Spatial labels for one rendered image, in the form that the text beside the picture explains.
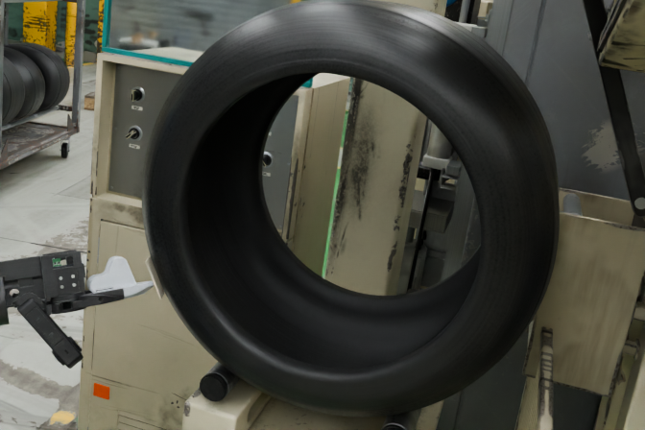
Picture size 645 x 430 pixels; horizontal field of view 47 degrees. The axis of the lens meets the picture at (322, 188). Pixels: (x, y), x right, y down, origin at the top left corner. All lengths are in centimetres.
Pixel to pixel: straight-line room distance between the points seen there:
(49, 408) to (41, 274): 173
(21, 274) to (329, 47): 51
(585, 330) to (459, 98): 56
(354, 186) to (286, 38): 48
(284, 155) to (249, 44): 84
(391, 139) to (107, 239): 93
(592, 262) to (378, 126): 43
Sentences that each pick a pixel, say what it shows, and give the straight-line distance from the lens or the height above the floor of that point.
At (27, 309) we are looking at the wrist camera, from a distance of 109.
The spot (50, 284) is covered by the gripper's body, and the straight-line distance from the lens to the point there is 108.
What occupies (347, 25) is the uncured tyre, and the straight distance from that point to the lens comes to 95.
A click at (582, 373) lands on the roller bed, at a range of 136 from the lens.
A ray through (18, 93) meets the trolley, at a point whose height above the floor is 62.
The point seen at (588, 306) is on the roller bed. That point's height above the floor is 105.
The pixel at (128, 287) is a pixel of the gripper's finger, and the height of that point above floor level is 106.
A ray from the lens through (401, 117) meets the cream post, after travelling 133.
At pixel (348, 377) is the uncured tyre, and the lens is 105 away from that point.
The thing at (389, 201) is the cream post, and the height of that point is 114.
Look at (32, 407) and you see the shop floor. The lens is 281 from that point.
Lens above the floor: 150
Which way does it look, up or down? 15 degrees down
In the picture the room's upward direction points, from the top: 8 degrees clockwise
